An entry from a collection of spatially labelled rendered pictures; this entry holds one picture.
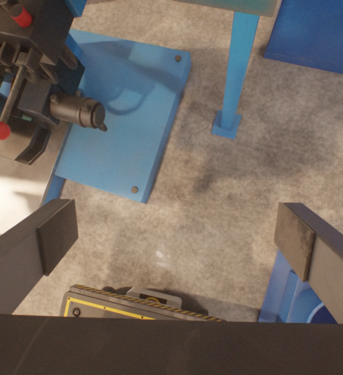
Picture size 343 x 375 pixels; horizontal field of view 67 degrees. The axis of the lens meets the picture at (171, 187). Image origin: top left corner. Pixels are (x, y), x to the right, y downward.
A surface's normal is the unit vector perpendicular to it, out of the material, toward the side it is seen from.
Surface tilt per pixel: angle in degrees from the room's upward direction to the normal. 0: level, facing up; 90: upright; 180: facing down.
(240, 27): 90
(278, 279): 0
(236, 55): 90
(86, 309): 0
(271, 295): 0
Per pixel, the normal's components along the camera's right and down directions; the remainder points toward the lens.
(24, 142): -0.14, -0.13
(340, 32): -0.30, 0.95
